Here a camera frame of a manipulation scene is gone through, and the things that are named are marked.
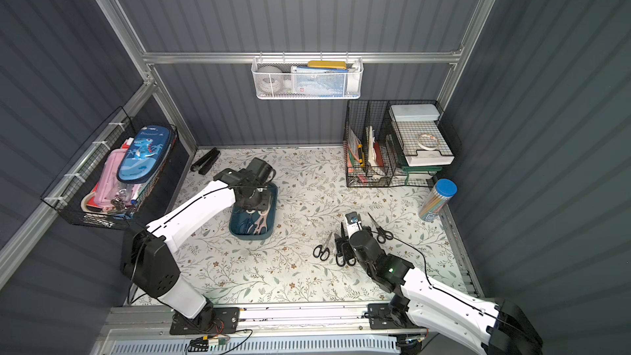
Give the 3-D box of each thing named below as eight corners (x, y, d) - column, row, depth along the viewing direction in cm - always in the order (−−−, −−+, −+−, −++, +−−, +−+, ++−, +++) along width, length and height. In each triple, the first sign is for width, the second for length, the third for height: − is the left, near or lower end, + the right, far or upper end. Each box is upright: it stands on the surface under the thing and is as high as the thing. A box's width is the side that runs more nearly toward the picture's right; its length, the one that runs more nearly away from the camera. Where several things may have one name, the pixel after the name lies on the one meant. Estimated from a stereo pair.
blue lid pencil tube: (419, 222, 97) (437, 194, 81) (415, 207, 101) (431, 178, 86) (438, 222, 97) (460, 194, 81) (433, 207, 101) (453, 178, 86)
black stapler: (192, 171, 114) (190, 167, 112) (214, 150, 123) (212, 146, 120) (204, 176, 112) (201, 172, 110) (225, 154, 121) (223, 150, 118)
